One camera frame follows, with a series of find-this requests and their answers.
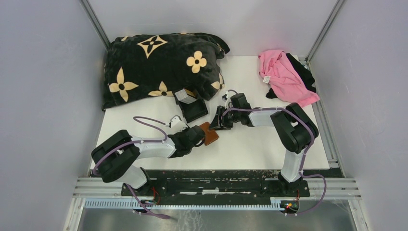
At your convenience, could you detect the black floral plush pillow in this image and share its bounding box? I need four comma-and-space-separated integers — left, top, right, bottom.
102, 33, 230, 110

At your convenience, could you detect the pink cloth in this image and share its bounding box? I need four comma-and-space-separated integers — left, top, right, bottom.
258, 50, 320, 107

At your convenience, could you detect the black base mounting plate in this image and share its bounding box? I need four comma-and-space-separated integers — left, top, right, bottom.
90, 169, 343, 206

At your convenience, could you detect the white slotted cable duct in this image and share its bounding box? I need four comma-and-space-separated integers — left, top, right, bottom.
83, 198, 284, 211

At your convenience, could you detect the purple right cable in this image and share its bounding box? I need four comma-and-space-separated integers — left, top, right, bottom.
221, 89, 328, 216

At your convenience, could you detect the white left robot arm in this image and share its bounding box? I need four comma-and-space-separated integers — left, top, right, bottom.
91, 126, 205, 196

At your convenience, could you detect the white card stack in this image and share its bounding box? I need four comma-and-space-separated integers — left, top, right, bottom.
174, 89, 197, 104

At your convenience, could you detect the brown leather card holder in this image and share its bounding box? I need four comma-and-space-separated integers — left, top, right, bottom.
199, 122, 219, 146

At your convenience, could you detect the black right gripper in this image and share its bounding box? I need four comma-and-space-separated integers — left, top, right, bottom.
208, 105, 241, 131

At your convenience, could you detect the black cloth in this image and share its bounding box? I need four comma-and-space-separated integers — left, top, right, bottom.
266, 53, 317, 99

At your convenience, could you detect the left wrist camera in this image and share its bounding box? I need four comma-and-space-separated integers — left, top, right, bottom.
166, 115, 189, 132

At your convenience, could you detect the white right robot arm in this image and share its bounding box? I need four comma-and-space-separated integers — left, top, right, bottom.
209, 91, 319, 196

